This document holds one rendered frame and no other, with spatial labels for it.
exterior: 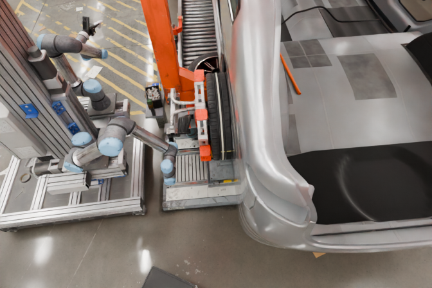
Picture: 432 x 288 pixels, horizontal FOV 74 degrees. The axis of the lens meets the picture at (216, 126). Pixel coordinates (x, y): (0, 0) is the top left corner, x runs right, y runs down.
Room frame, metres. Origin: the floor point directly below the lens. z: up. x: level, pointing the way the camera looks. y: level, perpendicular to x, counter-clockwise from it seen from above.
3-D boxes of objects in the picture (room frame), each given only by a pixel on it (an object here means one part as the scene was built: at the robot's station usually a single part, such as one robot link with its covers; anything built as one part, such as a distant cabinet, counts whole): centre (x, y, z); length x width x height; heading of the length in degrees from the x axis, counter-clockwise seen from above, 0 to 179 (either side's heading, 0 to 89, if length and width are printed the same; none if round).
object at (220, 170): (1.36, -0.07, 0.32); 0.40 x 0.30 x 0.28; 2
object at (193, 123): (1.35, 0.17, 0.85); 0.21 x 0.14 x 0.14; 92
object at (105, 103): (1.59, 0.93, 0.87); 0.15 x 0.15 x 0.10
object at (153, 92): (1.92, 0.59, 0.51); 0.20 x 0.14 x 0.13; 11
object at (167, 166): (0.90, 0.32, 0.95); 0.11 x 0.08 x 0.11; 172
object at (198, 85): (1.36, 0.10, 0.85); 0.54 x 0.07 x 0.54; 2
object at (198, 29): (3.15, -0.01, 0.14); 2.47 x 0.85 x 0.27; 2
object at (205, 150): (1.04, 0.08, 0.85); 0.09 x 0.08 x 0.07; 2
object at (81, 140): (1.09, 0.89, 0.98); 0.13 x 0.12 x 0.14; 172
